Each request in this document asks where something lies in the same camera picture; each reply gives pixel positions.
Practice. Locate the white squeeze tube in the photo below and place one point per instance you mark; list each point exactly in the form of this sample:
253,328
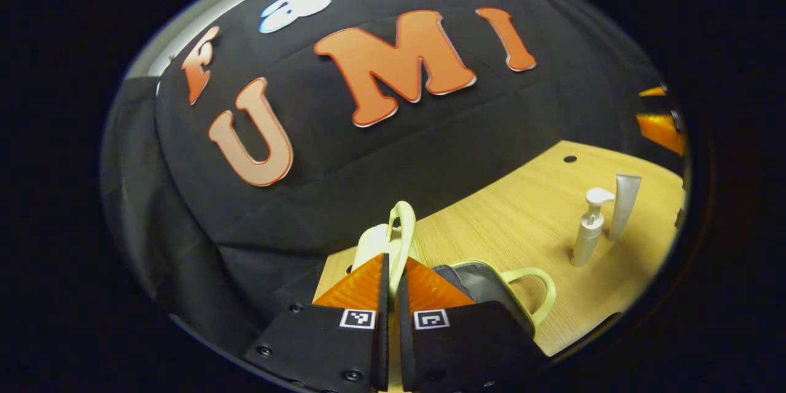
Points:
625,202

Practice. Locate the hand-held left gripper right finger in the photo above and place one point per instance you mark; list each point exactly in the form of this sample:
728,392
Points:
405,344

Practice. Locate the pale yellow small suitcase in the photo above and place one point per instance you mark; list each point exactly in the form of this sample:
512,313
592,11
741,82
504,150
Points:
485,285

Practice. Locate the black backdrop cloth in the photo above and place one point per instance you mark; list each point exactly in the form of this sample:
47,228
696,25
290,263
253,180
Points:
368,166

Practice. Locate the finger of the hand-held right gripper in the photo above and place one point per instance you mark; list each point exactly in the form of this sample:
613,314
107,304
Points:
663,129
654,92

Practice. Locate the white pump bottle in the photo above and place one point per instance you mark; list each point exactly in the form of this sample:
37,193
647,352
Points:
588,236

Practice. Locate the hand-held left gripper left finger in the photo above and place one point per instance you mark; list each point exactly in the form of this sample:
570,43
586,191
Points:
384,331

